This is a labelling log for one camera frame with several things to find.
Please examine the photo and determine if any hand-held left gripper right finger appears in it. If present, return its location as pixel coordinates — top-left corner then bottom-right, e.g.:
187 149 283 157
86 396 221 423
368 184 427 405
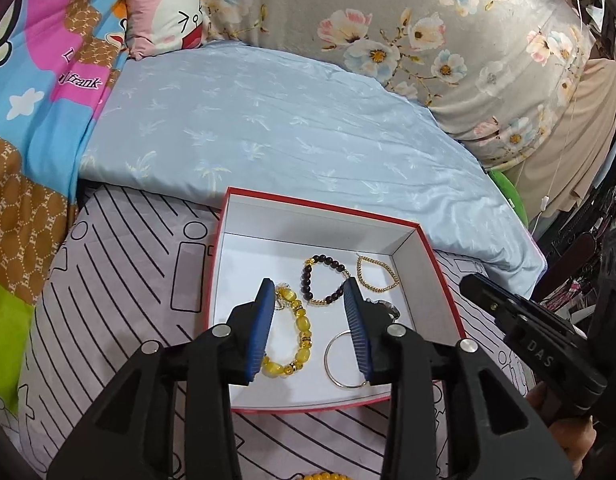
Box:
340 277 574 480

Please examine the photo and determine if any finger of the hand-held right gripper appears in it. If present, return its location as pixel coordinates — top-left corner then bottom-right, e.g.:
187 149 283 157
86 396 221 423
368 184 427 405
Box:
459 272 610 419

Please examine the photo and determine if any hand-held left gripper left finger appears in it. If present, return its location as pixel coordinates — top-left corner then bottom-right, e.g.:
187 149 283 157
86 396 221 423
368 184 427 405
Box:
45 277 277 480

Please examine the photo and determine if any metal wristwatch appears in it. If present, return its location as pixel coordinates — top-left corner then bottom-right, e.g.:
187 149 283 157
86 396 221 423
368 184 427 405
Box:
365 296 403 322

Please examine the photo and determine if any large yellow bead bracelet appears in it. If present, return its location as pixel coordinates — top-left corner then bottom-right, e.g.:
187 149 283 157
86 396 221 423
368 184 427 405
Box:
260 282 316 378

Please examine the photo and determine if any thin metal bangle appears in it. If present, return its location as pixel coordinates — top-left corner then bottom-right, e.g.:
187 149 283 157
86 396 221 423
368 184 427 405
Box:
324 329 370 389

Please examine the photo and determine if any dark bead bracelet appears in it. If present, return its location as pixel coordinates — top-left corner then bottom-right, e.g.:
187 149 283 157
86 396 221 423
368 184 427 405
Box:
301 255 352 306

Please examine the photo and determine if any gold bead bracelet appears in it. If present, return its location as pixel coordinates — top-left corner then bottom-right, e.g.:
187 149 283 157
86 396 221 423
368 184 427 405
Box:
356 255 400 295

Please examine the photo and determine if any red cardboard box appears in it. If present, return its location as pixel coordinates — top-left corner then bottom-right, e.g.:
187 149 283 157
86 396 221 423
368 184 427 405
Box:
203 186 468 415

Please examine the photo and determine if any small yellow bead bracelet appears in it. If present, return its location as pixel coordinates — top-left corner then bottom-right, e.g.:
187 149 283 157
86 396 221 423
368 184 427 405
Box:
290 469 351 480

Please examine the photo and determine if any person's right hand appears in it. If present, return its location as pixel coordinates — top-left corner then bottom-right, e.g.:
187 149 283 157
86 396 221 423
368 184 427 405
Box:
525 382 597 480

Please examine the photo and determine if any dark red chair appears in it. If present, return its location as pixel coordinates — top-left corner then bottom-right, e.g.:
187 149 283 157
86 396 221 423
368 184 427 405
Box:
548 235 600 306

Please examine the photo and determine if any grey striped bedsheet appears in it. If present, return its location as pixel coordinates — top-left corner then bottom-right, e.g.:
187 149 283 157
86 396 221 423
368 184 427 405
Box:
15 182 539 480

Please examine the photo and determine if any green plastic object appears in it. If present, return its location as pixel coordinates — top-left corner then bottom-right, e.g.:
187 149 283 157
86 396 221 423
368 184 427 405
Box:
488 167 526 222

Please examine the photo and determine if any beige hanging cloth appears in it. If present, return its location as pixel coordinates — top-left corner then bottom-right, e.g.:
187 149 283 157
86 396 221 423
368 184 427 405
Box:
508 57 616 221

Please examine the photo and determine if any light blue blanket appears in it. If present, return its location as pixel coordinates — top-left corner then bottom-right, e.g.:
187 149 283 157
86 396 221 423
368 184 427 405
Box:
78 40 548 301

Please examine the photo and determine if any grey floral quilt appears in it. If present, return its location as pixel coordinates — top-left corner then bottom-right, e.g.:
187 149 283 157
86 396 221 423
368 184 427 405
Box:
163 0 596 171

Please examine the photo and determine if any cartoon monkey blanket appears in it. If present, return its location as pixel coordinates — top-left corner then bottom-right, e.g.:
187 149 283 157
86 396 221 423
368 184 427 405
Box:
0 0 134 411

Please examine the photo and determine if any pink bunny pillow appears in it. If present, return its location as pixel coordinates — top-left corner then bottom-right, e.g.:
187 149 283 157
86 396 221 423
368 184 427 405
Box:
125 0 211 58

